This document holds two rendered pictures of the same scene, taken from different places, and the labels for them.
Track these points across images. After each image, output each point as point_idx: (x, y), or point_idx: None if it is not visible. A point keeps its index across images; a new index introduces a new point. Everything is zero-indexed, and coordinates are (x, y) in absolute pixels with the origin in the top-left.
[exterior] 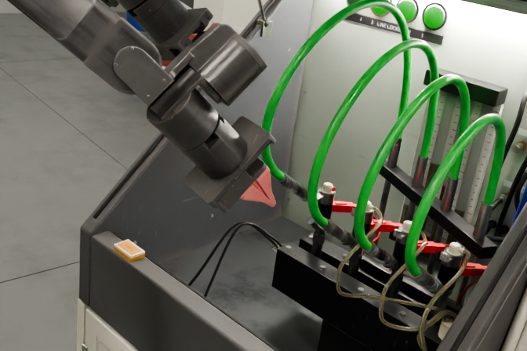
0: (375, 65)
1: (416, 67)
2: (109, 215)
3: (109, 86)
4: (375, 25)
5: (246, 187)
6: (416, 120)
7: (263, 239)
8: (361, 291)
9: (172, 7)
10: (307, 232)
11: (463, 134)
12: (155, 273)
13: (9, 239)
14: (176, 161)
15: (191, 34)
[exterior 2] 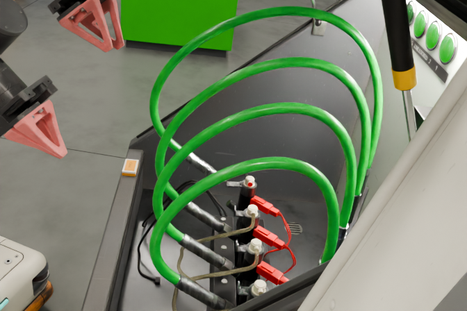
0: (238, 71)
1: (424, 102)
2: (144, 139)
3: None
4: (413, 46)
5: (5, 129)
6: None
7: (289, 214)
8: (222, 282)
9: None
10: None
11: (231, 165)
12: (125, 189)
13: None
14: (210, 119)
15: (109, 5)
